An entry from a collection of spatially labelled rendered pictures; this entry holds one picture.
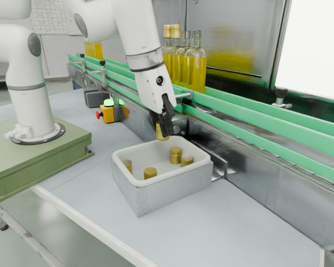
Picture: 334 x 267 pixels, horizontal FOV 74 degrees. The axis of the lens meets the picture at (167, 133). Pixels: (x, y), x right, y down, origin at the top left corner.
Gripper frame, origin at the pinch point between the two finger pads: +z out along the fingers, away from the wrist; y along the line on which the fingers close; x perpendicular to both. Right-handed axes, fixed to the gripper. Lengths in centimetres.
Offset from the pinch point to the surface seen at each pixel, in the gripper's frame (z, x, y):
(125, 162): 9.7, 10.6, 7.0
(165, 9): -22, -44, 62
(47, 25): -31, -36, 608
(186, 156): 13.5, -5.2, 0.8
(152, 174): 9.7, 7.1, -2.9
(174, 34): -15.2, -24.3, 26.8
